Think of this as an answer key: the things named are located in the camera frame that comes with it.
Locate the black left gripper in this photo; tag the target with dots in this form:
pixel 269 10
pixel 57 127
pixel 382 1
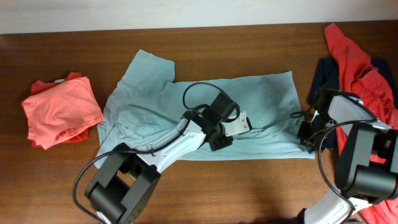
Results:
pixel 217 143

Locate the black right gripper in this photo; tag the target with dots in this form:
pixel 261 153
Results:
pixel 304 140

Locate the light blue t-shirt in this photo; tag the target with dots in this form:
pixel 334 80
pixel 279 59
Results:
pixel 148 102

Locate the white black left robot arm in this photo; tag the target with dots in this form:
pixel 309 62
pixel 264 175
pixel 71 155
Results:
pixel 124 183

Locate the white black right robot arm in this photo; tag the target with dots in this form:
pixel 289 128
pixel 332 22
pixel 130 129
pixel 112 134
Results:
pixel 366 170

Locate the navy blue garment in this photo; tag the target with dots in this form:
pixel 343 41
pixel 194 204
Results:
pixel 327 74

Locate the red crumpled garment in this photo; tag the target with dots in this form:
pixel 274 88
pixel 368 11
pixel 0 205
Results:
pixel 357 75

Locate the folded red shirt underneath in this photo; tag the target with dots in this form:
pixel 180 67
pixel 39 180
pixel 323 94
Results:
pixel 39 86

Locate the folded coral pink shirt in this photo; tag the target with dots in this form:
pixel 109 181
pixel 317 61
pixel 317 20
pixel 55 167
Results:
pixel 61 112

